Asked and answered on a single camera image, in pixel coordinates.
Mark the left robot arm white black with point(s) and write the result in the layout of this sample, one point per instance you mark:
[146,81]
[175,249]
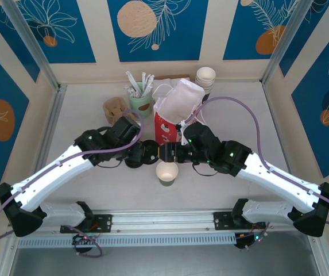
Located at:
[52,172]

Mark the aluminium lower frame bar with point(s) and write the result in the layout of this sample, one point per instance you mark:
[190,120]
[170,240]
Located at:
[4,258]
[323,266]

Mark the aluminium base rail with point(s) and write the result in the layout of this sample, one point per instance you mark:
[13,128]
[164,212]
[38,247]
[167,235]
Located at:
[164,220]

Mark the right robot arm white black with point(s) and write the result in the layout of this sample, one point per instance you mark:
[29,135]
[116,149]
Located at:
[282,184]

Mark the stack of black cup lids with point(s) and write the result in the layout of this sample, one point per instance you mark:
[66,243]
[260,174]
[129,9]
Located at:
[132,165]

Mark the grey metal shelf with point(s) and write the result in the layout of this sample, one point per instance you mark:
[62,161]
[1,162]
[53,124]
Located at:
[164,263]

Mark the red paper gift bag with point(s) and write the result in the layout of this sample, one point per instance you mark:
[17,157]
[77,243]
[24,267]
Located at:
[181,100]

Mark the green ceramic straw holder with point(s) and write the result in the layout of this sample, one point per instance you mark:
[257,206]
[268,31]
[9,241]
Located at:
[141,103]

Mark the aluminium frame post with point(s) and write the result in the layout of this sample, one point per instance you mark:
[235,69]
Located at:
[32,43]
[284,40]

